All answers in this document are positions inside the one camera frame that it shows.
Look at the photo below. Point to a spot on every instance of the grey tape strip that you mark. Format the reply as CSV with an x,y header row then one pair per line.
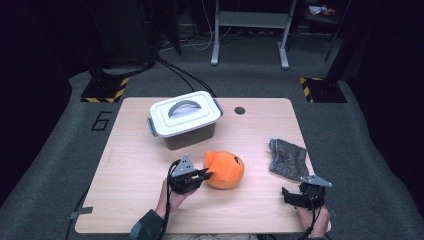
x,y
333,212
81,211

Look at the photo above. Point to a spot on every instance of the dark round table grommet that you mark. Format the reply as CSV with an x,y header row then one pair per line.
x,y
239,110

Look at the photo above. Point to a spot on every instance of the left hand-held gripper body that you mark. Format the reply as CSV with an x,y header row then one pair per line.
x,y
182,181

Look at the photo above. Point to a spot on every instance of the black metal rack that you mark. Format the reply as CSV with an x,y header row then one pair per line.
x,y
325,20

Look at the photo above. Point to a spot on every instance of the white metal desk frame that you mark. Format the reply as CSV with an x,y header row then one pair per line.
x,y
253,20

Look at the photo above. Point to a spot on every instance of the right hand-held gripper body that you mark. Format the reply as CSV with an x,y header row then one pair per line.
x,y
313,196

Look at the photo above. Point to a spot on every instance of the grey fluffy cloth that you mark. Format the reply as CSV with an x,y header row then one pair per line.
x,y
288,160

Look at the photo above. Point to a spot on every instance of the person's left hand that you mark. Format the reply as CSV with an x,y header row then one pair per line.
x,y
175,200

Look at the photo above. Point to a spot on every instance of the brown transparent storage box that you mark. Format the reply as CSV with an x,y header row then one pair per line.
x,y
190,140

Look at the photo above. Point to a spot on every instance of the orange plush toy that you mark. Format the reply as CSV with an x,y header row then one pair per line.
x,y
225,170

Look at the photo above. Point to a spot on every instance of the black yellow striped stand base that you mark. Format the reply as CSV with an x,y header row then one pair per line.
x,y
100,90
325,90

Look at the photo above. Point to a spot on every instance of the small colourful items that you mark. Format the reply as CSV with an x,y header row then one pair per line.
x,y
320,10

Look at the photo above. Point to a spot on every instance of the person's right hand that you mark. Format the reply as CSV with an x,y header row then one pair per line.
x,y
318,221

